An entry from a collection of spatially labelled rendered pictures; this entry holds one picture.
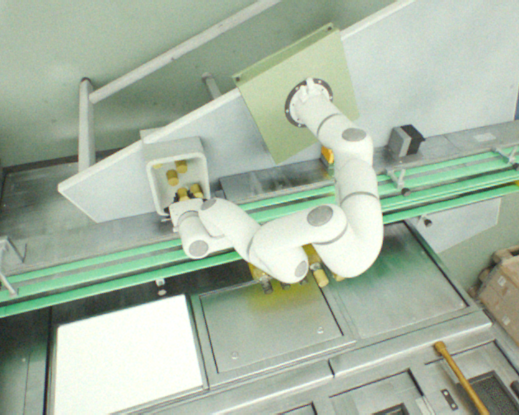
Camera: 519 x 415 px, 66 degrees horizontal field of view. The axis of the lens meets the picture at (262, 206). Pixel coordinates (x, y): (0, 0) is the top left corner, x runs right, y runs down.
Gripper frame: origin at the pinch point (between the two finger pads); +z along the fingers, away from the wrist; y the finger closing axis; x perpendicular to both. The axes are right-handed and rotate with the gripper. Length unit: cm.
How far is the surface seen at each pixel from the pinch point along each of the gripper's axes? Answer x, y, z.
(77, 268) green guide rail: -14.2, -36.2, -2.6
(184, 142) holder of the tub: 16.9, 3.7, 3.1
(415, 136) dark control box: 4, 83, 0
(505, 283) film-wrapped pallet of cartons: -249, 311, 122
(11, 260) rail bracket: -8, -53, 1
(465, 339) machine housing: -48, 76, -46
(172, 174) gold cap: 7.2, -1.8, 2.9
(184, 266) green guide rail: -22.9, -4.9, -4.1
